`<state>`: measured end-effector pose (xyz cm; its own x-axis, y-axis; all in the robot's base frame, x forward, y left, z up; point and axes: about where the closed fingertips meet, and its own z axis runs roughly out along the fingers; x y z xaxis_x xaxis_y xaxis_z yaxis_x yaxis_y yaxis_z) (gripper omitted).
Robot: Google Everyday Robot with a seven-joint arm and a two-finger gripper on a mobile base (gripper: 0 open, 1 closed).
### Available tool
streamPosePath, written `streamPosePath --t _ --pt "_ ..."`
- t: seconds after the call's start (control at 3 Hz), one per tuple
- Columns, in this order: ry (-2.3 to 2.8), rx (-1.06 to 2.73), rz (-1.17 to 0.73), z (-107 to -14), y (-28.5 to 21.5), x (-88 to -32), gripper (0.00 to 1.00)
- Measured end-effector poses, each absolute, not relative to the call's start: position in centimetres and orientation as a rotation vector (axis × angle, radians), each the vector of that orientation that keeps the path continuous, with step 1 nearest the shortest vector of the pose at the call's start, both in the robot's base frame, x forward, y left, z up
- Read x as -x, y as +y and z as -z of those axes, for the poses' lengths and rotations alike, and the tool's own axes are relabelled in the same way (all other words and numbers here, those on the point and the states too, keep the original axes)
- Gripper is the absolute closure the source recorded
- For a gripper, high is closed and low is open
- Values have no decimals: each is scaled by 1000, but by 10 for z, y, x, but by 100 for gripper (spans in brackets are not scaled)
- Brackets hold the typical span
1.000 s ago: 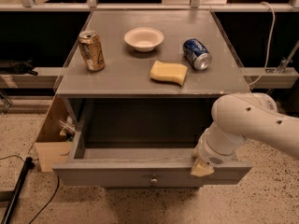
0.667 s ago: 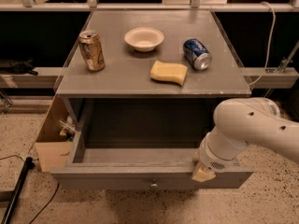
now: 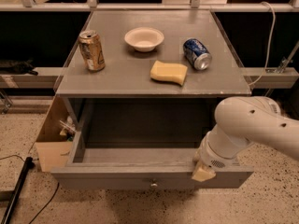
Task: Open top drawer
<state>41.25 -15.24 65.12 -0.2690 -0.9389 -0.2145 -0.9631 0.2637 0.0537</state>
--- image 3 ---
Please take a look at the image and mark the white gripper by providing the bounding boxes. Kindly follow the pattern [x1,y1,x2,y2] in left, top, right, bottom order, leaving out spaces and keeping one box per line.
[192,135,240,182]

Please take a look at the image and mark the grey top drawer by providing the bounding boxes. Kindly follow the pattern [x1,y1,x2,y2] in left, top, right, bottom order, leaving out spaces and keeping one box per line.
[50,98,255,191]

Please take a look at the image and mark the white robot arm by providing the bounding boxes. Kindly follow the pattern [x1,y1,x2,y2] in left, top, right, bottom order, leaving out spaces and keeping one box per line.
[192,96,299,182]

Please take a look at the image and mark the grey drawer cabinet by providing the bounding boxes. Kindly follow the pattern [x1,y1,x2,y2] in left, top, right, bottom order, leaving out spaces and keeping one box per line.
[53,8,252,189]

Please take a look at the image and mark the yellow sponge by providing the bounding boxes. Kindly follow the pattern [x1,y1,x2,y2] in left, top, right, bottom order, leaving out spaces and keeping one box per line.
[150,61,188,86]

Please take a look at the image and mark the blue soda can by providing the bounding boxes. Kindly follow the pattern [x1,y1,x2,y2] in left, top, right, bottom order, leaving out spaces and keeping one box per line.
[183,38,212,71]

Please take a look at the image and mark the crumpled wrappers in box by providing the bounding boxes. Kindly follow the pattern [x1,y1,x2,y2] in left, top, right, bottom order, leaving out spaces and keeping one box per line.
[59,116,76,141]

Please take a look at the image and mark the white bowl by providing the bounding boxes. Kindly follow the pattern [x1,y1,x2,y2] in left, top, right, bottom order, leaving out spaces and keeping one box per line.
[124,27,164,52]

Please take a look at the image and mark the cardboard box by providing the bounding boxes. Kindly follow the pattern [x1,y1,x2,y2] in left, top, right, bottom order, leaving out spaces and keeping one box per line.
[35,97,72,172]

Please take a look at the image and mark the gold soda can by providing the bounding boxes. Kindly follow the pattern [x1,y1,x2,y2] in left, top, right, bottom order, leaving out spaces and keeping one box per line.
[78,30,105,72]

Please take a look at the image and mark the black bar on floor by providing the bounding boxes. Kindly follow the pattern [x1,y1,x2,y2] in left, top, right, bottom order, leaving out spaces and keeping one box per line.
[0,157,35,224]

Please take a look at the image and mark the black object on shelf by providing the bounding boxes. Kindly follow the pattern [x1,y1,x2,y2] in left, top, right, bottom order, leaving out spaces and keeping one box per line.
[0,60,38,76]

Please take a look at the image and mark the white cable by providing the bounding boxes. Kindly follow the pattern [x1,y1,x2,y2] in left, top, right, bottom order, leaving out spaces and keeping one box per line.
[248,1,278,87]

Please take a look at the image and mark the black floor cable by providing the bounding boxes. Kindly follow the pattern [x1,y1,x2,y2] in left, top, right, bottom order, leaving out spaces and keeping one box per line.
[0,154,61,224]

